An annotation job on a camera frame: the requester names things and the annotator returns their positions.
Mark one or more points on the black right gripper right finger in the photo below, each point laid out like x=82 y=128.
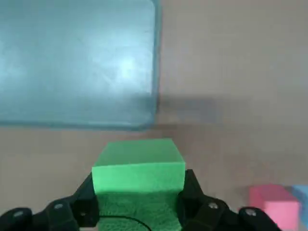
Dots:
x=204 y=211

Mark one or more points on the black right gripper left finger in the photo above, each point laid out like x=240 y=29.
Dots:
x=60 y=211

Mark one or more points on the red square foam block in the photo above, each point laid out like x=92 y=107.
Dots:
x=272 y=199

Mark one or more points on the green square foam block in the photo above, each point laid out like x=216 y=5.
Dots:
x=137 y=163

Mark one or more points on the blue square foam block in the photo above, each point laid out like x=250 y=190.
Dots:
x=302 y=195

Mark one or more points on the gray metal tray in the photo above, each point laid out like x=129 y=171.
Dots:
x=72 y=60

